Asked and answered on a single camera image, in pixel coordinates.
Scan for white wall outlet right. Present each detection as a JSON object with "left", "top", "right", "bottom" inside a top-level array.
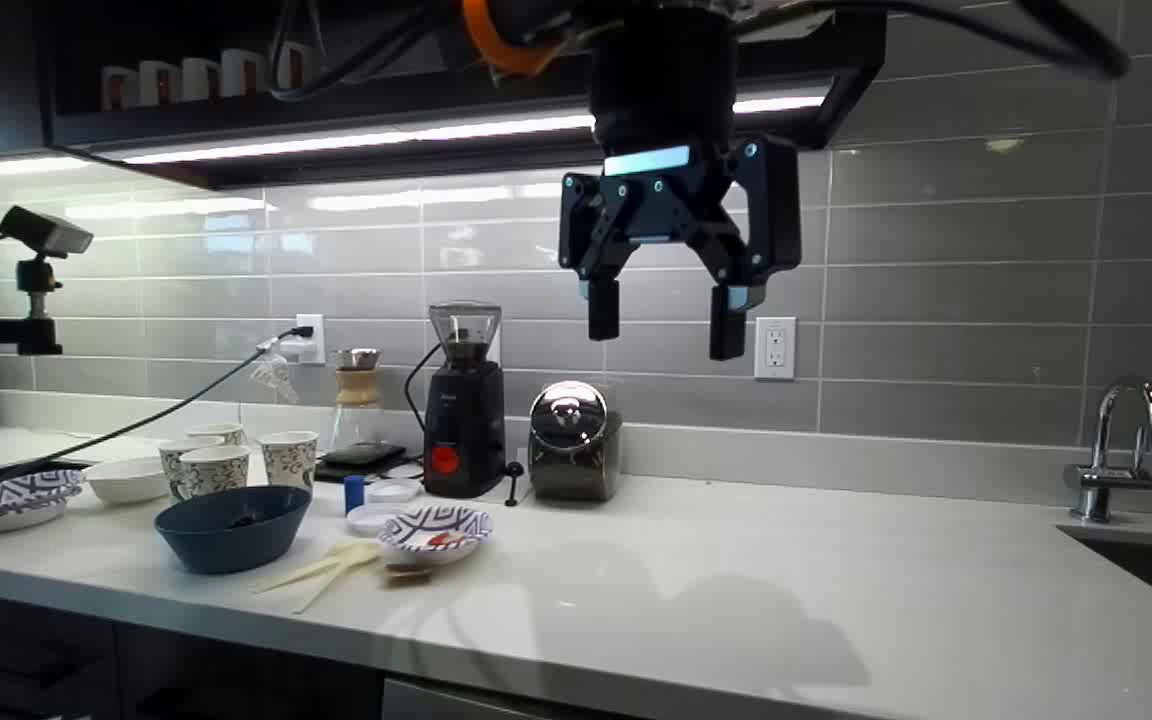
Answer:
[{"left": 750, "top": 317, "right": 797, "bottom": 380}]

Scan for white wall outlet left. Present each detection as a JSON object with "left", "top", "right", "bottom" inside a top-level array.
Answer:
[{"left": 286, "top": 312, "right": 322, "bottom": 369}]

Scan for black coffee grinder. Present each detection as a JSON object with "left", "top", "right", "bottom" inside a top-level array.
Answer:
[{"left": 422, "top": 303, "right": 502, "bottom": 496}]

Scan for blue patterned small plate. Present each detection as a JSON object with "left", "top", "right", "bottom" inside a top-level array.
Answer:
[{"left": 378, "top": 504, "right": 491, "bottom": 568}]

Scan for patterned cup back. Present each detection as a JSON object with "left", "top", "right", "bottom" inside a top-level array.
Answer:
[{"left": 187, "top": 426, "right": 242, "bottom": 449}]

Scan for patterned cup right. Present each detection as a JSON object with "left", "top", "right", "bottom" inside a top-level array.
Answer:
[{"left": 260, "top": 431, "right": 315, "bottom": 488}]

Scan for white wall outlet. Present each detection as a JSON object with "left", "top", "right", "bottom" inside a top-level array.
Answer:
[
  {"left": 750, "top": 317, "right": 797, "bottom": 380},
  {"left": 286, "top": 312, "right": 322, "bottom": 369}
]

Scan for dark blue bowl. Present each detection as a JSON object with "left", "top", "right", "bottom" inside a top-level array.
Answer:
[{"left": 155, "top": 485, "right": 310, "bottom": 577}]

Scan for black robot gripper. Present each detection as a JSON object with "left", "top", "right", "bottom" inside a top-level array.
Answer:
[{"left": 558, "top": 0, "right": 798, "bottom": 361}]

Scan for wooden chopsticks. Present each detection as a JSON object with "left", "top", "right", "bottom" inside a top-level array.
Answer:
[{"left": 269, "top": 543, "right": 378, "bottom": 611}]

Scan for white bowl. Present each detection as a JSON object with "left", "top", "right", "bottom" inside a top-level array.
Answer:
[{"left": 84, "top": 456, "right": 166, "bottom": 507}]

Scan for black camera on mount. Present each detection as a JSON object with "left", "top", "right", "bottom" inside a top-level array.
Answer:
[{"left": 0, "top": 204, "right": 93, "bottom": 357}]

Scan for glass pour-over carafe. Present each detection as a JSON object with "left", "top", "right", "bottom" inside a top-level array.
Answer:
[{"left": 331, "top": 346, "right": 385, "bottom": 456}]

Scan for chrome sink faucet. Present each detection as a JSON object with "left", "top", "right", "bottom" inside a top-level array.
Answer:
[{"left": 1063, "top": 380, "right": 1152, "bottom": 528}]

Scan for silver domed jar lid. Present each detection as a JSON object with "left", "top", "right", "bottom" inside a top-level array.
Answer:
[{"left": 529, "top": 380, "right": 611, "bottom": 451}]

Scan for blue patterned bowl left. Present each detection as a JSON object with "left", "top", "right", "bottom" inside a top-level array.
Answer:
[{"left": 0, "top": 469, "right": 78, "bottom": 533}]

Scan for black wall shelf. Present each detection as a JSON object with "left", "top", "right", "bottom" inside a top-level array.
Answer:
[{"left": 37, "top": 0, "right": 889, "bottom": 187}]

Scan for small white dish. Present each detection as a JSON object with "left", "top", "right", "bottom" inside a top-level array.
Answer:
[{"left": 345, "top": 482, "right": 418, "bottom": 537}]

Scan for black kitchen scale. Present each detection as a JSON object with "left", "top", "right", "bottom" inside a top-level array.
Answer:
[{"left": 315, "top": 443, "right": 408, "bottom": 485}]

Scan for black power cable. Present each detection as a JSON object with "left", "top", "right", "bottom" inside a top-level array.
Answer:
[{"left": 0, "top": 325, "right": 319, "bottom": 528}]

